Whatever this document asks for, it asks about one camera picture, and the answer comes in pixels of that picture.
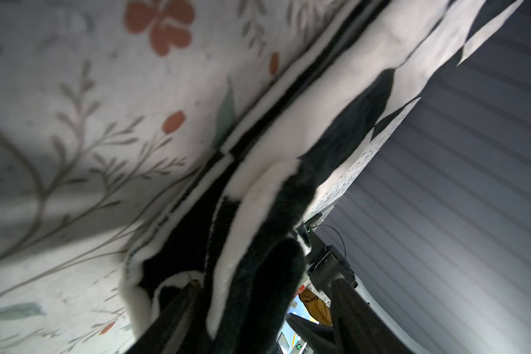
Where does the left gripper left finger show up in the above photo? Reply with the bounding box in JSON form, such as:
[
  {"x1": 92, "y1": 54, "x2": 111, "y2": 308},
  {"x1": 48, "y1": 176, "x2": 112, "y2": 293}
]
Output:
[{"x1": 127, "y1": 280, "x2": 201, "y2": 354}]

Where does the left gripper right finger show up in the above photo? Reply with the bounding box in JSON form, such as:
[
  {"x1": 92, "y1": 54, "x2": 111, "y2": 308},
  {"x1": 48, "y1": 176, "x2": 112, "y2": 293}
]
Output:
[{"x1": 330, "y1": 279, "x2": 411, "y2": 354}]

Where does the black white checkered pillowcase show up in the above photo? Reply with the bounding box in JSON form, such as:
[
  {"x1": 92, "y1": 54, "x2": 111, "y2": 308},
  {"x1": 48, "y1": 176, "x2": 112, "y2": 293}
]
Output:
[{"x1": 120, "y1": 1, "x2": 519, "y2": 353}]

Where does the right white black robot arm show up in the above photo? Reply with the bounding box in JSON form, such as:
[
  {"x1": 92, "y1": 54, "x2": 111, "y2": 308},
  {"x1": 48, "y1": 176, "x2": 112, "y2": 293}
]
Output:
[{"x1": 289, "y1": 213, "x2": 429, "y2": 353}]

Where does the floral table cloth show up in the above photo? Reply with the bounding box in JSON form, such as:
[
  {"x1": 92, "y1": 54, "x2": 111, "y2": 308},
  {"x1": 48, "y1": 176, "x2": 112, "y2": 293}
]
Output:
[{"x1": 0, "y1": 1, "x2": 355, "y2": 353}]

